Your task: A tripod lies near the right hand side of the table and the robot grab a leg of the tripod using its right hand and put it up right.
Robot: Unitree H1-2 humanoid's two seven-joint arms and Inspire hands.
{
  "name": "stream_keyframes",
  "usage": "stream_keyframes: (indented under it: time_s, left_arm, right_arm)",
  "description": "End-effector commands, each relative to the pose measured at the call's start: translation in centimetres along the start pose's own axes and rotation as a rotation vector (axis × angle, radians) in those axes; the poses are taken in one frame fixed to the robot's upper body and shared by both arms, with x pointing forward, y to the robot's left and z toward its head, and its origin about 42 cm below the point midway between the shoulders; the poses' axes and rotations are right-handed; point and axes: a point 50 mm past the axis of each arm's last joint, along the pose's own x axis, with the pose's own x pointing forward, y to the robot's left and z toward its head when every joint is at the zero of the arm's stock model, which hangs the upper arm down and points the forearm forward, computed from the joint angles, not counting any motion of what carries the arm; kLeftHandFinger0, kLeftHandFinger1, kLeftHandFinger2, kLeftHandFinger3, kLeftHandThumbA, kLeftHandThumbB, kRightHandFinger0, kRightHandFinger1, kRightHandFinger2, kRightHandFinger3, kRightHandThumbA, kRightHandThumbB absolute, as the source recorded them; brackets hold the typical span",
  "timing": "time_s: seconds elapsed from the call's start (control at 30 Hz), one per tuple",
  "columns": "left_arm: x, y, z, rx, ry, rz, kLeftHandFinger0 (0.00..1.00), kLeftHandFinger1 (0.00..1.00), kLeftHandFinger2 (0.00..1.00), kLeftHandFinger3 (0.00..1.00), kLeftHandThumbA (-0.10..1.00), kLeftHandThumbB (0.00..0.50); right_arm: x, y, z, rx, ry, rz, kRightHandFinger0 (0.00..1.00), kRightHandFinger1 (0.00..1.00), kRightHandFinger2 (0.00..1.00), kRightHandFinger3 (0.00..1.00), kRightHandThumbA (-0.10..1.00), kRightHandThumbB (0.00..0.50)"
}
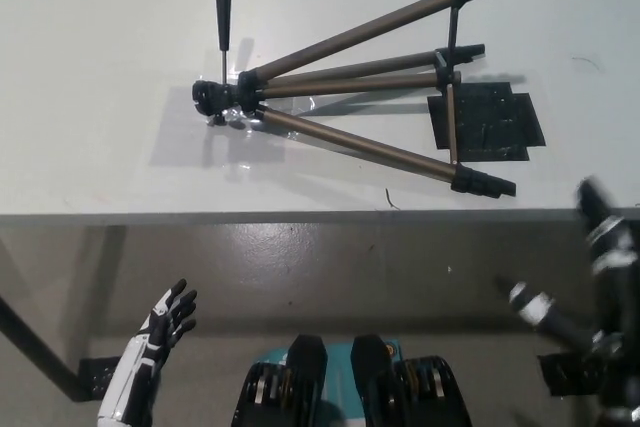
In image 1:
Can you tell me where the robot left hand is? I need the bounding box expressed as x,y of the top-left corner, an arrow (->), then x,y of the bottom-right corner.
141,278 -> 199,357

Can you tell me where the dark table leg brace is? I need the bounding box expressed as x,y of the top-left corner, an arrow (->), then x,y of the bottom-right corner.
0,294 -> 89,401

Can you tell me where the black tape patch on floor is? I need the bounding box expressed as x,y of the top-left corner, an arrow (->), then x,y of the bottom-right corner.
537,352 -> 609,398
78,355 -> 125,401

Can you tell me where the clear tape patch on table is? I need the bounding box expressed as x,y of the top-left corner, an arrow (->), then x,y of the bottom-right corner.
152,36 -> 331,168

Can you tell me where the black tape patch on table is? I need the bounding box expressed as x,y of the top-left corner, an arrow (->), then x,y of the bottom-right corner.
427,80 -> 547,163

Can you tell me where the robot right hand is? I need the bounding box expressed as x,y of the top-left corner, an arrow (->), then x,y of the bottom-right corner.
493,175 -> 640,398

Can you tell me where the bronze and black camera tripod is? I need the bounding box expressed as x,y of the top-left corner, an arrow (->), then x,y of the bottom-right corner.
192,0 -> 529,199

